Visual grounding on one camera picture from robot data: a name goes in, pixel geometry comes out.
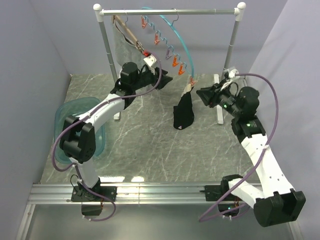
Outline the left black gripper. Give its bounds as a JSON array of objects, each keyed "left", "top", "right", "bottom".
[{"left": 132, "top": 67, "right": 173, "bottom": 91}]

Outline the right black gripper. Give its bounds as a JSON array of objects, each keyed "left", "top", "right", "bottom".
[{"left": 195, "top": 79, "right": 242, "bottom": 118}]

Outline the orange clip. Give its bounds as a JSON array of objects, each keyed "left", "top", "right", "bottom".
[
  {"left": 178, "top": 63, "right": 186, "bottom": 76},
  {"left": 172, "top": 54, "right": 181, "bottom": 67}
]

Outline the black underwear beige waistband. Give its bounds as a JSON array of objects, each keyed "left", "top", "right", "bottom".
[{"left": 173, "top": 83, "right": 195, "bottom": 130}]

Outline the teal clip hanger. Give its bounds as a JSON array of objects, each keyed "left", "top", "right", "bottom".
[{"left": 142, "top": 13, "right": 195, "bottom": 79}]

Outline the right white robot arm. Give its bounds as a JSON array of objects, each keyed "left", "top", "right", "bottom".
[{"left": 196, "top": 84, "right": 306, "bottom": 227}]

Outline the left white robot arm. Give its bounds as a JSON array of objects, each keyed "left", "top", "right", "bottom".
[{"left": 59, "top": 62, "right": 173, "bottom": 201}]

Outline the purple plastic clip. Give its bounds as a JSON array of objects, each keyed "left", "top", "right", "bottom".
[{"left": 165, "top": 48, "right": 172, "bottom": 60}]

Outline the salmon clip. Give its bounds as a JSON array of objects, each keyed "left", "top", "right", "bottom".
[
  {"left": 154, "top": 32, "right": 160, "bottom": 45},
  {"left": 141, "top": 16, "right": 148, "bottom": 29}
]

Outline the salmon clip far left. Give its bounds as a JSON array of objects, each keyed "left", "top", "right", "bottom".
[{"left": 141, "top": 16, "right": 148, "bottom": 29}]

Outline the wooden clothes hanger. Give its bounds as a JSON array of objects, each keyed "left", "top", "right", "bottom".
[{"left": 111, "top": 15, "right": 145, "bottom": 55}]

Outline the grey knitted garment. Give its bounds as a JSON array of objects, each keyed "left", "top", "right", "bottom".
[{"left": 112, "top": 24, "right": 145, "bottom": 69}]

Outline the white and silver clothes rack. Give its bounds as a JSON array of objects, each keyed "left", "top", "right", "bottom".
[{"left": 92, "top": 2, "right": 247, "bottom": 125}]

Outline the teal plastic basin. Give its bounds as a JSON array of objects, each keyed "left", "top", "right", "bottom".
[{"left": 54, "top": 97, "right": 106, "bottom": 165}]

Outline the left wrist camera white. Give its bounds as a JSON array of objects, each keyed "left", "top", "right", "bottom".
[{"left": 143, "top": 50, "right": 157, "bottom": 70}]

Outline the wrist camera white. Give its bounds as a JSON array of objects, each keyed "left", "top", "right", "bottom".
[
  {"left": 221, "top": 67, "right": 240, "bottom": 90},
  {"left": 143, "top": 50, "right": 157, "bottom": 70}
]

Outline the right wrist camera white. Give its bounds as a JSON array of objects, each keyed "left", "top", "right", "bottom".
[{"left": 221, "top": 67, "right": 240, "bottom": 90}]

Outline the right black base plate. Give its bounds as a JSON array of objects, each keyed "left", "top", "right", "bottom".
[{"left": 199, "top": 185, "right": 251, "bottom": 222}]

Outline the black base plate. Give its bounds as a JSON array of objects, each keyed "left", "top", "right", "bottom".
[
  {"left": 199, "top": 185, "right": 251, "bottom": 222},
  {"left": 70, "top": 174, "right": 117, "bottom": 218}
]

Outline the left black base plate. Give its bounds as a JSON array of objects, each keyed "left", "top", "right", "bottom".
[{"left": 70, "top": 174, "right": 117, "bottom": 218}]

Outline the aluminium mounting rail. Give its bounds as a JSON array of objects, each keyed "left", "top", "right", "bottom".
[{"left": 16, "top": 182, "right": 303, "bottom": 240}]

